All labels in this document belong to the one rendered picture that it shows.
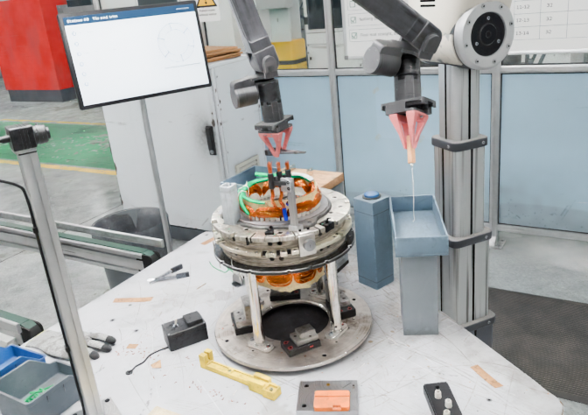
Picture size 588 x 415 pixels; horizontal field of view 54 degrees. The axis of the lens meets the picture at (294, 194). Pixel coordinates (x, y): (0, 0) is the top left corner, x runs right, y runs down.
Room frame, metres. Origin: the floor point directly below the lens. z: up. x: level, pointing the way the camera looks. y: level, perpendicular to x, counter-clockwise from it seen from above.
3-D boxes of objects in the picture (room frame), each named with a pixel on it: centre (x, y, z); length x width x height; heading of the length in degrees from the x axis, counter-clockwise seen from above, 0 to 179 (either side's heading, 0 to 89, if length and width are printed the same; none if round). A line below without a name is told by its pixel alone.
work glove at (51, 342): (1.26, 0.60, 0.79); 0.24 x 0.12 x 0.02; 58
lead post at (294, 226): (1.11, 0.00, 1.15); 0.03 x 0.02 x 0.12; 52
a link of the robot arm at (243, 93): (1.49, 0.07, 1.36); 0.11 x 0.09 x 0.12; 111
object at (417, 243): (1.20, -0.27, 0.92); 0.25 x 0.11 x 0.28; 172
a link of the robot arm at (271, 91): (1.51, 0.04, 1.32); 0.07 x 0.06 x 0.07; 111
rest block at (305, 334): (1.13, 0.01, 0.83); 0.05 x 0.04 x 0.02; 114
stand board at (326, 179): (1.53, -0.01, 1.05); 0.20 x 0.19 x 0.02; 55
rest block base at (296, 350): (1.12, 0.02, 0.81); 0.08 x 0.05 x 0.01; 114
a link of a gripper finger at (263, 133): (1.51, 0.03, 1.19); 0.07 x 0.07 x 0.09; 56
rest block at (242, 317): (1.23, 0.15, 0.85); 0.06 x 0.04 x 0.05; 12
